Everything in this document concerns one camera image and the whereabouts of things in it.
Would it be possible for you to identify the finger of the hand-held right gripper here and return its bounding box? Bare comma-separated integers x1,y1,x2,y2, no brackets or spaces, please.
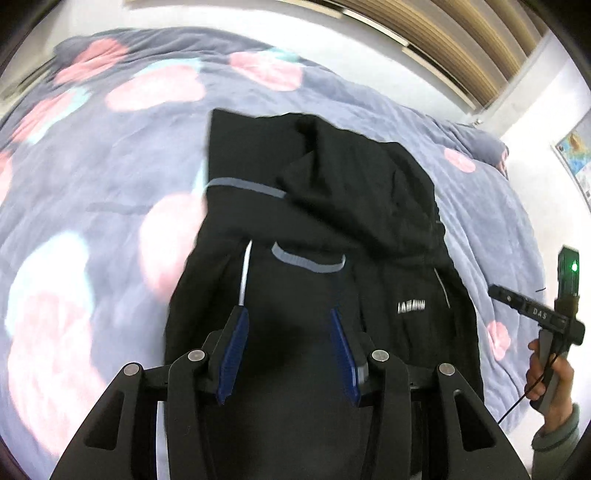
488,285,529,315

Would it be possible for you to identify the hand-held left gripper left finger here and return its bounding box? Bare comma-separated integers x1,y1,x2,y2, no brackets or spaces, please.
48,307,251,480

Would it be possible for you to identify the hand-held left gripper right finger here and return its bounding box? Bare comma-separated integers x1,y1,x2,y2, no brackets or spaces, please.
329,308,532,480

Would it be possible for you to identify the black hooded jacket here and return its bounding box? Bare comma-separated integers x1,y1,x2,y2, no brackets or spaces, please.
164,108,486,480

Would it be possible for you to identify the person's right forearm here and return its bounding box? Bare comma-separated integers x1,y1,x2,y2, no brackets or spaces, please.
531,403,583,457

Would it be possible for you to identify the person's right hand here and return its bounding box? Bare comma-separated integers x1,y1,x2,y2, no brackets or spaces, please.
525,339,576,431

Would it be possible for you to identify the wooden window blind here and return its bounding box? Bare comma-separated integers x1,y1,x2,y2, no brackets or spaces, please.
124,0,551,114

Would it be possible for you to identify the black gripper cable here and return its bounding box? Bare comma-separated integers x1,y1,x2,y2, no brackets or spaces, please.
498,348,571,424

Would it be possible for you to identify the colourful wall map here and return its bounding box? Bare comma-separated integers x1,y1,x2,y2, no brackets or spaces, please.
551,108,591,205

